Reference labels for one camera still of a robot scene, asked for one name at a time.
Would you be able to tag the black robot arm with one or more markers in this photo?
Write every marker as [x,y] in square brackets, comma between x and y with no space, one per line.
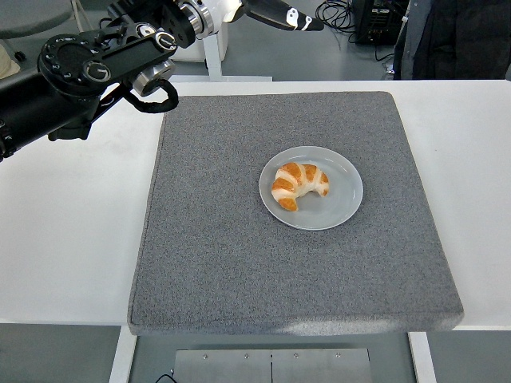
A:
[60,103]

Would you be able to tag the person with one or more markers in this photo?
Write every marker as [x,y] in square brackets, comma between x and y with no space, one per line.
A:
[6,64]
[459,40]

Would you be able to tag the round grey plate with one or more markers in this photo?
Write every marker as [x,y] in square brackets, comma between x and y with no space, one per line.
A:
[339,207]

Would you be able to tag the grey speckled mat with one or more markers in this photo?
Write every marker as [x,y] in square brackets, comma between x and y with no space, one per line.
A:
[239,271]

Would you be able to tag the white table leg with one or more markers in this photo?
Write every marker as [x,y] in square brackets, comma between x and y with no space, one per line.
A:
[421,357]
[121,355]

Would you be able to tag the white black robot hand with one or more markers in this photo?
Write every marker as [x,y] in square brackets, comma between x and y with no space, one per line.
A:
[275,14]

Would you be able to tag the white cabinet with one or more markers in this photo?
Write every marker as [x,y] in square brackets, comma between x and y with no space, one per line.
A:
[191,54]

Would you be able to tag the golden croissant bread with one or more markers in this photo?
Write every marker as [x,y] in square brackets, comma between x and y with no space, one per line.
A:
[299,179]

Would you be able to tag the grey chair with casters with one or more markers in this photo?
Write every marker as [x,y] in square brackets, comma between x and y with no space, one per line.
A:
[28,16]

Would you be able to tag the white stand post with base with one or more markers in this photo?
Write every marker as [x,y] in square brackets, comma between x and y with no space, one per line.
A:
[213,60]

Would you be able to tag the black electronics box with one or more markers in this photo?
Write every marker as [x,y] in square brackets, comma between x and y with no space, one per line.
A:
[367,24]

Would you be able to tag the grey metal plate with screws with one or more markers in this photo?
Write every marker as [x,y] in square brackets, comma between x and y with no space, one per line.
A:
[223,367]

